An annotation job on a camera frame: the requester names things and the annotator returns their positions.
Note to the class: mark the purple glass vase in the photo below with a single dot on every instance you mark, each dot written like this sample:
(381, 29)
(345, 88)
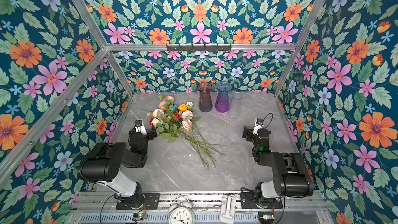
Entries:
(223, 102)

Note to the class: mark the clear ribbed glass vase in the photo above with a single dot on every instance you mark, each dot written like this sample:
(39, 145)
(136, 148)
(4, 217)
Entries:
(236, 102)

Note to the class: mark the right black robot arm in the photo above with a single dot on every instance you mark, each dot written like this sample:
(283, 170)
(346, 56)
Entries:
(290, 176)

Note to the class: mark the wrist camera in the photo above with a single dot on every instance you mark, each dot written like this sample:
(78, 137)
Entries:
(259, 124)
(139, 127)

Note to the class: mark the white clamp bracket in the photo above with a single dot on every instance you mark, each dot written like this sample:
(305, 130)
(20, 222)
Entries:
(228, 206)

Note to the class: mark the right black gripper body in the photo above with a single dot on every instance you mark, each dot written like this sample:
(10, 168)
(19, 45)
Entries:
(249, 132)

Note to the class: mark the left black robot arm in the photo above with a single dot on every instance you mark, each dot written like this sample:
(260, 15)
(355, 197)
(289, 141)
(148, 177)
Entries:
(102, 165)

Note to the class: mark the red rose flower stem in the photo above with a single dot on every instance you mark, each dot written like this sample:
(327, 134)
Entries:
(176, 115)

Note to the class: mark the black hook rail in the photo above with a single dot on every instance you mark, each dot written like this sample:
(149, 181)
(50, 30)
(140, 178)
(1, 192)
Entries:
(199, 47)

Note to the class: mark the cream rose flower bunch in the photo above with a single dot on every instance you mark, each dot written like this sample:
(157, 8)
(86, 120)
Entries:
(162, 113)

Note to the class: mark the pink carnation flower stem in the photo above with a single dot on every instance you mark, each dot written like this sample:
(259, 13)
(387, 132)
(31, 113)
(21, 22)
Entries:
(206, 150)

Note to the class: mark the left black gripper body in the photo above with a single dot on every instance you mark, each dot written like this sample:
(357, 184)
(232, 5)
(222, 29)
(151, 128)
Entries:
(150, 131)

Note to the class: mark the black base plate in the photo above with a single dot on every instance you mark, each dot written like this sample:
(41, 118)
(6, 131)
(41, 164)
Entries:
(250, 200)
(139, 201)

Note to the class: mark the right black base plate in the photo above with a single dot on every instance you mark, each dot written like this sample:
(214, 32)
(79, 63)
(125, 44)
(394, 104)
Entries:
(250, 200)

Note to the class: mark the white rosebud flower stem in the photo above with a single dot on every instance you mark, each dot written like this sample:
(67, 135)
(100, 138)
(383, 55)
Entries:
(189, 106)

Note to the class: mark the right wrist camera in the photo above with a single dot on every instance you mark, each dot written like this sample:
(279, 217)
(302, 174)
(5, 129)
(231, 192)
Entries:
(259, 124)

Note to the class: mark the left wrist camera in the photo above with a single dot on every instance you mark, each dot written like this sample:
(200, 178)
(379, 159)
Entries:
(139, 127)

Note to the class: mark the dark maroon glass vase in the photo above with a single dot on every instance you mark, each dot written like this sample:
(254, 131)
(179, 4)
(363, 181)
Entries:
(205, 101)

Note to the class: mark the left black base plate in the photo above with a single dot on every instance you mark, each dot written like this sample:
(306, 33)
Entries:
(139, 201)

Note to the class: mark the white alarm clock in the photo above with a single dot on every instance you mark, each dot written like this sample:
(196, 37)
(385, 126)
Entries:
(181, 213)

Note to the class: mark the orange rose flower stem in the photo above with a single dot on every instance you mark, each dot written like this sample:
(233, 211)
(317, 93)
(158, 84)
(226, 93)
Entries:
(183, 107)

